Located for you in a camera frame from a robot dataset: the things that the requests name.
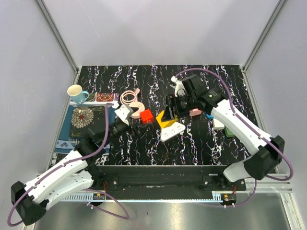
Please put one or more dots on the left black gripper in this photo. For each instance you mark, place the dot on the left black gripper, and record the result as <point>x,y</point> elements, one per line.
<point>140,130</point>

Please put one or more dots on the blue plug adapter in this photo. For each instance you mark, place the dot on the blue plug adapter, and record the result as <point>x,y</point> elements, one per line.
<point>209,116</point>

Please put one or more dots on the white triangular power strip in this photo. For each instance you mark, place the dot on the white triangular power strip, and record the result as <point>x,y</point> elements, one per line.
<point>171,131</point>

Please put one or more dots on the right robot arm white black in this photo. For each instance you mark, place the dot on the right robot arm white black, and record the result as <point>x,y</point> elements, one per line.
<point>265,150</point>

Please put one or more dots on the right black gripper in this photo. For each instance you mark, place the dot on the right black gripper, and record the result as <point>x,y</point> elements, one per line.
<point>171,101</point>

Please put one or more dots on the patterned blue cloth mat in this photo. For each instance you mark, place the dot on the patterned blue cloth mat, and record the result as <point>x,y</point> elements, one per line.
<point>64,143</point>

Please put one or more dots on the round pink power strip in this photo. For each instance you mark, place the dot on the round pink power strip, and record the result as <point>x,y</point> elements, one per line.
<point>137,107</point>

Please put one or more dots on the yellow cube socket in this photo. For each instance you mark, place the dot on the yellow cube socket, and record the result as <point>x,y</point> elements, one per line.
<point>165,124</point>

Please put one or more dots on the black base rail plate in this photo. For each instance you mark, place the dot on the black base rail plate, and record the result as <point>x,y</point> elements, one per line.
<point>165,182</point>

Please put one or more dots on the black floral square plate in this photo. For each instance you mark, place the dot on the black floral square plate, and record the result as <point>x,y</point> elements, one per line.
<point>87,120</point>

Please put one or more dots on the blue ceramic mug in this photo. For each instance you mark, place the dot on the blue ceramic mug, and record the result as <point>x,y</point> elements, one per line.
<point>77,94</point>

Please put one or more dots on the pink cube socket front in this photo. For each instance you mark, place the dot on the pink cube socket front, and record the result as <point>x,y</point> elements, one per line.
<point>195,112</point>

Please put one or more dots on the green power strip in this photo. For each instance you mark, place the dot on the green power strip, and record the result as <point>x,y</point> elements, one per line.
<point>228,133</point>

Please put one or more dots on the red cube socket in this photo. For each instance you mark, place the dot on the red cube socket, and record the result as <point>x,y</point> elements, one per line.
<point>146,116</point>

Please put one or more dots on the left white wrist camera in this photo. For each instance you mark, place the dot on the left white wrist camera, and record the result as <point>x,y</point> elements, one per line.
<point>123,113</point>

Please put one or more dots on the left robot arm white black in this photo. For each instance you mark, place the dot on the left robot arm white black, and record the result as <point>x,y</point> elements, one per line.
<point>76,172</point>

